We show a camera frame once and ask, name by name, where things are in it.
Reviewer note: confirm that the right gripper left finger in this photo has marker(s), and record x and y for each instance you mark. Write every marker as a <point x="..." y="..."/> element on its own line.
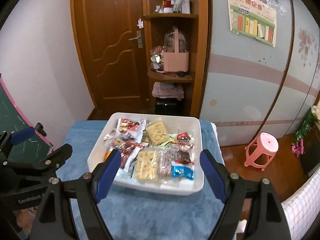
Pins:
<point x="54" y="219"/>

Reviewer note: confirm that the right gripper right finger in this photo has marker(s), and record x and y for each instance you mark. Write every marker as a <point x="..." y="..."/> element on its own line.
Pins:
<point x="266" y="215"/>

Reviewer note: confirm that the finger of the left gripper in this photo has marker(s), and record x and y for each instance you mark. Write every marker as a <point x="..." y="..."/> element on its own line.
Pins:
<point x="55" y="160"/>
<point x="21" y="136"/>

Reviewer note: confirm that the white red snack packet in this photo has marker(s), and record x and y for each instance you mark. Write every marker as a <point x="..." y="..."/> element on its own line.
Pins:
<point x="130" y="129"/>

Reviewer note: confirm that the clear wafer biscuit pack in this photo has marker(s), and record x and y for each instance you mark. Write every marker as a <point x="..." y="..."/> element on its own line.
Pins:
<point x="154" y="164"/>

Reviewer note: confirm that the small blue snack packet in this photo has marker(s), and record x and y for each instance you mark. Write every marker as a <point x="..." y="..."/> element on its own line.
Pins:
<point x="181" y="170"/>

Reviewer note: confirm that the yellow puffed snack pack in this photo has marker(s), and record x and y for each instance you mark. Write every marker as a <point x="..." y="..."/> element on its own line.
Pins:
<point x="157" y="133"/>

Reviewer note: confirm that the red orange small packet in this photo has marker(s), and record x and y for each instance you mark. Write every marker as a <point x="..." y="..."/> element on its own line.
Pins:
<point x="183" y="137"/>

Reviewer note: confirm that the orange white snack bar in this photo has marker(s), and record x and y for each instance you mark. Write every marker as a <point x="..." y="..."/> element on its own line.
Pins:
<point x="107" y="154"/>

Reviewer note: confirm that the small red brown candy pack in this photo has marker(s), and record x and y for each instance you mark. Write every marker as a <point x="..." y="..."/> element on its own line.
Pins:
<point x="113" y="141"/>

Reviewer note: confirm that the light blue clear bag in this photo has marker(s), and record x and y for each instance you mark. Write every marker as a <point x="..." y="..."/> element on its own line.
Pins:
<point x="122" y="174"/>

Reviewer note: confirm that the red cookie packet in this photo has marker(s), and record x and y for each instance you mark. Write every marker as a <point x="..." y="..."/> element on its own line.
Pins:
<point x="129" y="154"/>

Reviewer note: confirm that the red zip clear bag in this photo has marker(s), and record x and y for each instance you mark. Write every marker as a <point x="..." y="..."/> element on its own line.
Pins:
<point x="183" y="152"/>

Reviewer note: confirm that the pink plastic stool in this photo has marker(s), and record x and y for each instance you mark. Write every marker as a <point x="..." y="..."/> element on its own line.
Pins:
<point x="263" y="143"/>

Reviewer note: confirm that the blue table cloth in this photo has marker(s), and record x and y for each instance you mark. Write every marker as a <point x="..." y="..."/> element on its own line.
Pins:
<point x="132" y="214"/>

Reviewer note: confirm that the green bag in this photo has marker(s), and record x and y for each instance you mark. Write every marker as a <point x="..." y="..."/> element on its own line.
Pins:
<point x="310" y="119"/>

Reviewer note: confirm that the white plastic storage bin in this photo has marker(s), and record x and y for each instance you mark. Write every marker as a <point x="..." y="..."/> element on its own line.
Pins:
<point x="174" y="125"/>

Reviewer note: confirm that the small green snack packet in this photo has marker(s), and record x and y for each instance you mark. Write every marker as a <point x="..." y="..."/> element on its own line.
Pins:
<point x="168" y="142"/>

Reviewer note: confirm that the sliding wardrobe door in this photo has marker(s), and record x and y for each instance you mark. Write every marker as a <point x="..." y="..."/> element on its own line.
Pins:
<point x="253" y="87"/>

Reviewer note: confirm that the folded pink cloth pile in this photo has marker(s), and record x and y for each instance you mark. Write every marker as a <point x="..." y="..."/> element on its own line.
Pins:
<point x="166" y="90"/>

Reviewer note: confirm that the shiny foil wrappers pile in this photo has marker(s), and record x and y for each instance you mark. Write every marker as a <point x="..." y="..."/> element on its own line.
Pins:
<point x="157" y="58"/>

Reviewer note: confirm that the brown wooden door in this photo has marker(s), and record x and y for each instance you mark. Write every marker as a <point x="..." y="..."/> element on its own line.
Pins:
<point x="115" y="68"/>

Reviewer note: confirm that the wooden corner shelf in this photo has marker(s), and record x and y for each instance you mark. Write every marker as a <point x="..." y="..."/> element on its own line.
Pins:
<point x="184" y="28"/>

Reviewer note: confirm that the white paper roll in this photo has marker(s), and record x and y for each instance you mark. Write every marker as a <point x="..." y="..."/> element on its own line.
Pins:
<point x="186" y="7"/>

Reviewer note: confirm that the green chalkboard pink frame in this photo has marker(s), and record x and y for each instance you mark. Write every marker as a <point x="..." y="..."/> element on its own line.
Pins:
<point x="13" y="120"/>

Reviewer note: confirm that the silver door handle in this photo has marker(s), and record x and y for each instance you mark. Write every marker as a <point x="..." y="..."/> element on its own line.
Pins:
<point x="138" y="38"/>

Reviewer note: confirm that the pink basket with handle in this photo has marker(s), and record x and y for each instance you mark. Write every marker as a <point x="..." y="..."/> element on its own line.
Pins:
<point x="176" y="53"/>

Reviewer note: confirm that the colourful wall poster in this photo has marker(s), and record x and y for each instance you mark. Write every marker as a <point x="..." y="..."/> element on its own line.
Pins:
<point x="253" y="18"/>

